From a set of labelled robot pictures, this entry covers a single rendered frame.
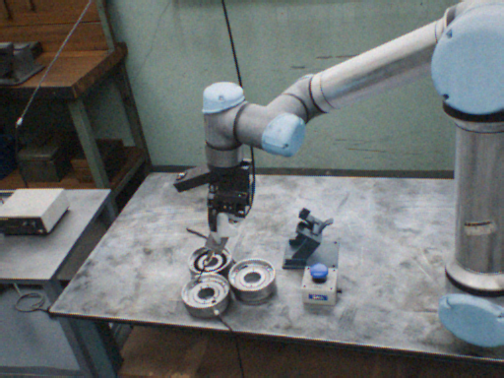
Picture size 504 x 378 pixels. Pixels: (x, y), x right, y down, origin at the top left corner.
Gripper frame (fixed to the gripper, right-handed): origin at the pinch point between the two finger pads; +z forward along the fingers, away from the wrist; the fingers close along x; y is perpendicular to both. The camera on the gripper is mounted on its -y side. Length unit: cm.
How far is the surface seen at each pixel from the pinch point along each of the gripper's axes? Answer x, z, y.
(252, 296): -7.6, 9.6, 9.9
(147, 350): -5.4, 41.0, -19.5
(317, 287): -5.3, 5.4, 23.4
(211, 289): -6.8, 11.0, 0.1
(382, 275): 5.0, 8.3, 36.6
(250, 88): 157, 41, -33
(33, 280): 5, 34, -58
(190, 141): 156, 78, -68
